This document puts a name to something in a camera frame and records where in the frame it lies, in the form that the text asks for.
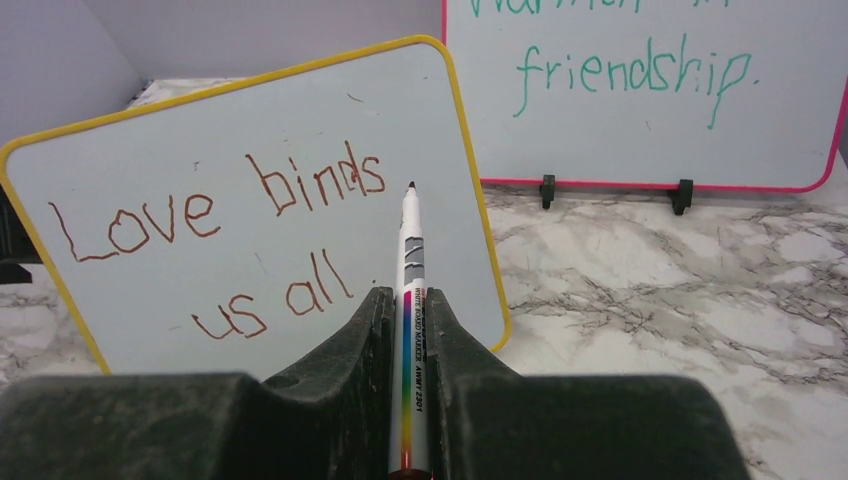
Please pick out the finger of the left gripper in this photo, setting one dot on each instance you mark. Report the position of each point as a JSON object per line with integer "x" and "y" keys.
{"x": 17, "y": 248}

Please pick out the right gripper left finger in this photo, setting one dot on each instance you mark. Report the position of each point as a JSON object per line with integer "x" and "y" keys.
{"x": 324, "y": 417}

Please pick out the pink framed whiteboard with writing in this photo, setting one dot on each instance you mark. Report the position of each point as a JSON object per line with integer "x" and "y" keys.
{"x": 731, "y": 95}

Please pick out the yellow framed whiteboard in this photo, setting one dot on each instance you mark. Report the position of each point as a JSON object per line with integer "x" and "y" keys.
{"x": 238, "y": 227}

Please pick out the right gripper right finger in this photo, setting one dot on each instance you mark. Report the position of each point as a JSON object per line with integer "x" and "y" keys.
{"x": 489, "y": 422}

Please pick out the white marker with red cap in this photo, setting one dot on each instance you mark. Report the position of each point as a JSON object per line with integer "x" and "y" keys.
{"x": 408, "y": 447}

